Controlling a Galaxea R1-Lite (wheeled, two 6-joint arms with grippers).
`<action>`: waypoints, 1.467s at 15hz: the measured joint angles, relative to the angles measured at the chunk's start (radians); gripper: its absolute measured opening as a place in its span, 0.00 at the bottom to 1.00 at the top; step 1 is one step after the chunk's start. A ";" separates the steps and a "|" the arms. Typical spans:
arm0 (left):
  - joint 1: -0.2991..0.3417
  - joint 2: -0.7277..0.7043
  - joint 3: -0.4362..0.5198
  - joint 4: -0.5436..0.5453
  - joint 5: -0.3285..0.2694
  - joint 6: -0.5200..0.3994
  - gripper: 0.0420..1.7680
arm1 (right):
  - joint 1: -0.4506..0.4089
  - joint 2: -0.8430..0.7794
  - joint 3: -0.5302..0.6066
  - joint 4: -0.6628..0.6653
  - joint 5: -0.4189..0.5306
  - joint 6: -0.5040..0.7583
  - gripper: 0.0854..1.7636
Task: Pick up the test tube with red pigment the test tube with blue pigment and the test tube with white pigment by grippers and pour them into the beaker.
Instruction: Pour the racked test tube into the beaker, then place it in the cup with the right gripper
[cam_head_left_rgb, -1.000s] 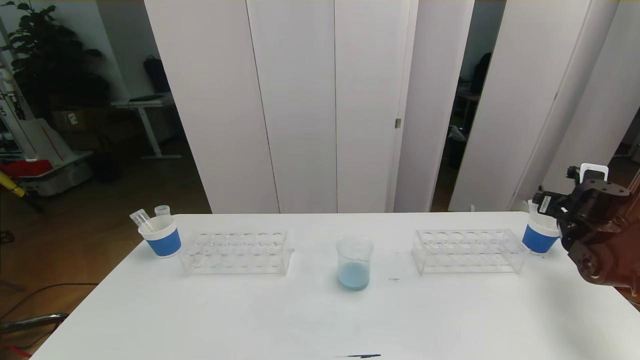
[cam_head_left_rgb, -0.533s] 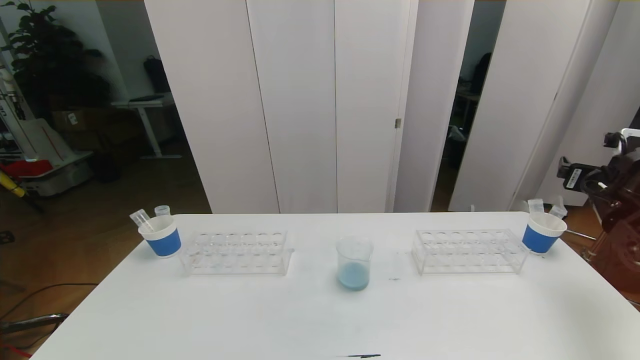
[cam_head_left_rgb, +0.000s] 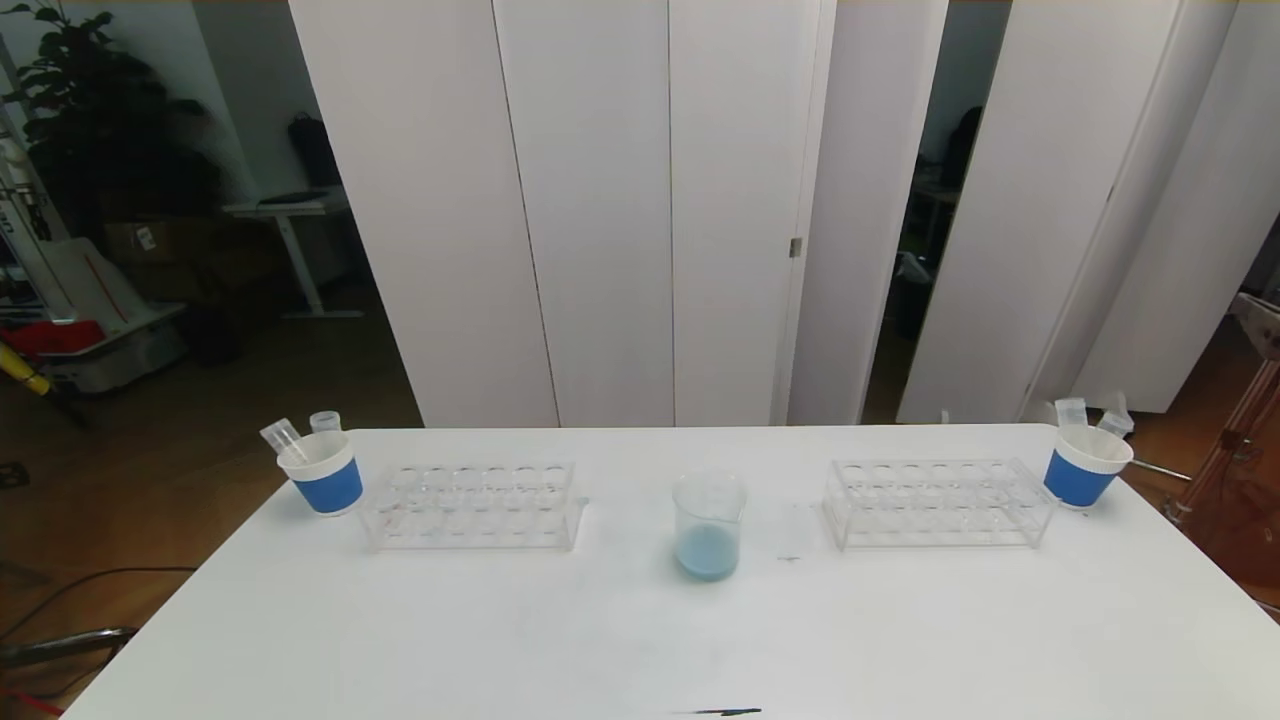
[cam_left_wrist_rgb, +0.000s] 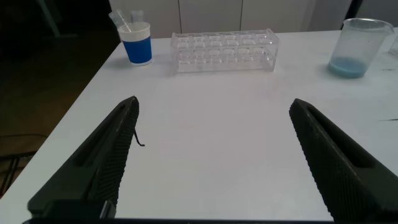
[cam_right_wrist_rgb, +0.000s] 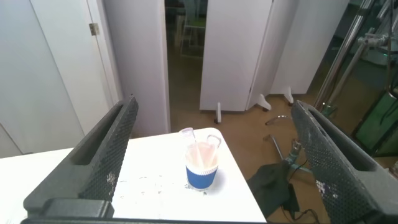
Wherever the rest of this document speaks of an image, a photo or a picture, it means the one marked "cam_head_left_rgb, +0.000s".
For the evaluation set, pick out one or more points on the test tube with blue pigment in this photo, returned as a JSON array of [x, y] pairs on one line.
[[325, 421]]

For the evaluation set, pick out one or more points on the test tube with red pigment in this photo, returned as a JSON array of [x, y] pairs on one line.
[[282, 436], [1113, 424]]

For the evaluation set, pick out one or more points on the test tube with pale pigment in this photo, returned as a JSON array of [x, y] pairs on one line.
[[1070, 411]]

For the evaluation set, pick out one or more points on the clear glass beaker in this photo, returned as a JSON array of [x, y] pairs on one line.
[[708, 555]]

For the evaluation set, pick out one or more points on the clear acrylic test tube rack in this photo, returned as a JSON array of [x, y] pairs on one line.
[[470, 505], [920, 500]]

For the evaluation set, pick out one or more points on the blue white paper cup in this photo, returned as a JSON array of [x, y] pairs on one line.
[[330, 487], [1078, 485]]

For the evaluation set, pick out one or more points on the white standing desk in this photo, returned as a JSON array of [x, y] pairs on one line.
[[290, 208]]

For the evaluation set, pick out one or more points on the black backpack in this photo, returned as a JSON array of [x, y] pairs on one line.
[[315, 150]]

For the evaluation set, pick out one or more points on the white partition foot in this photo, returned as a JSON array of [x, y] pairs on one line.
[[1040, 413]]

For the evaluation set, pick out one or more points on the brown cardboard box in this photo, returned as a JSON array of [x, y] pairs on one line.
[[150, 250]]

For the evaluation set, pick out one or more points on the thin metal rod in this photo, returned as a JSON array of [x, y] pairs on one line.
[[1159, 470]]

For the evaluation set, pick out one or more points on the white grey machine base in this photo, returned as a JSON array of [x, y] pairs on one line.
[[100, 290]]

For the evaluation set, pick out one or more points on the dark green potted plant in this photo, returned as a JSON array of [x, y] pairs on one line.
[[110, 130]]

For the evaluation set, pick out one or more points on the yellow black tool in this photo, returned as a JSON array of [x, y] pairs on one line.
[[20, 368]]

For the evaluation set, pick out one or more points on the metal chair leg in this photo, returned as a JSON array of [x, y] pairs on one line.
[[60, 648]]

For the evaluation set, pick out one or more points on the red floor tape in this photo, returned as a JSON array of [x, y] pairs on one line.
[[25, 698]]

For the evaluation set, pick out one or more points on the brown frame stand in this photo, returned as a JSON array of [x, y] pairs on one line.
[[1240, 520]]

